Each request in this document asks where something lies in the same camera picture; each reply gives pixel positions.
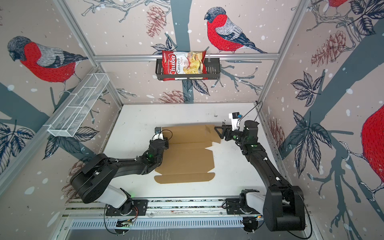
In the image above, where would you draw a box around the brown cardboard paper box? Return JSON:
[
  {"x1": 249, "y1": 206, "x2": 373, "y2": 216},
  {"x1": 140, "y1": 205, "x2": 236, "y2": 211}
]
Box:
[{"x1": 154, "y1": 125, "x2": 221, "y2": 185}]

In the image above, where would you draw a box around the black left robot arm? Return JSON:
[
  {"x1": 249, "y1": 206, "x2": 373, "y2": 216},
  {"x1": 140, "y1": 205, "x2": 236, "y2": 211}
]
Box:
[{"x1": 70, "y1": 139, "x2": 169, "y2": 209}]

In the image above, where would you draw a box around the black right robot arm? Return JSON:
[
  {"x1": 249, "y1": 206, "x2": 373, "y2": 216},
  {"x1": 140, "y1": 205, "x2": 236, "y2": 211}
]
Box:
[{"x1": 214, "y1": 120, "x2": 306, "y2": 232}]

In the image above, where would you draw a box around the red cassava chips bag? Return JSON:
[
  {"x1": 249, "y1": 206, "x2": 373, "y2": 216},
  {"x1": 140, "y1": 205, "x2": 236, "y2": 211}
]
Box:
[{"x1": 162, "y1": 51, "x2": 207, "y2": 75}]

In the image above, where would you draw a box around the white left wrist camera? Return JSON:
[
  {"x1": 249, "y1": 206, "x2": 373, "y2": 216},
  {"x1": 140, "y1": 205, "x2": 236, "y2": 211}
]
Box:
[{"x1": 152, "y1": 127, "x2": 164, "y2": 140}]

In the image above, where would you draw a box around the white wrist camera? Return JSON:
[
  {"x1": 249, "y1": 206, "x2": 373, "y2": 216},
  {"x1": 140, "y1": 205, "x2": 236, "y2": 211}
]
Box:
[
  {"x1": 229, "y1": 112, "x2": 243, "y2": 131},
  {"x1": 152, "y1": 127, "x2": 164, "y2": 140}
]

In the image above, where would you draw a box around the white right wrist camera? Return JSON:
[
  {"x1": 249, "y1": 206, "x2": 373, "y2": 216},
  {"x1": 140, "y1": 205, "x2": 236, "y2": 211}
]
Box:
[{"x1": 229, "y1": 112, "x2": 243, "y2": 131}]

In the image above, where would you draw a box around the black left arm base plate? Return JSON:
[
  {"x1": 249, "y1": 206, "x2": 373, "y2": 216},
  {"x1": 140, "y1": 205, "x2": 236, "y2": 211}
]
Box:
[{"x1": 106, "y1": 199, "x2": 149, "y2": 217}]

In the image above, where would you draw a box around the black wire wall basket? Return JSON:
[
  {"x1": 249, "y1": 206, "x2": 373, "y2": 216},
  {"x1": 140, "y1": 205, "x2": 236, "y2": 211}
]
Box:
[{"x1": 155, "y1": 58, "x2": 221, "y2": 81}]

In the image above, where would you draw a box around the aluminium front rail frame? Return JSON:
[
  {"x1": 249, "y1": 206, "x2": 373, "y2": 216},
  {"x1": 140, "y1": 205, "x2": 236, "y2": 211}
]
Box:
[{"x1": 59, "y1": 194, "x2": 310, "y2": 232}]

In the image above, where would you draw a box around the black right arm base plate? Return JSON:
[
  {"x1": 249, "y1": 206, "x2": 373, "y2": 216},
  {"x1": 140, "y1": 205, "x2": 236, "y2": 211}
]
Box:
[{"x1": 222, "y1": 198, "x2": 261, "y2": 215}]

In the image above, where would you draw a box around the white mesh wall shelf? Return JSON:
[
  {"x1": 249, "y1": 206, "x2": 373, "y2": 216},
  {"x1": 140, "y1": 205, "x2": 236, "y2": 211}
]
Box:
[{"x1": 48, "y1": 73, "x2": 110, "y2": 137}]

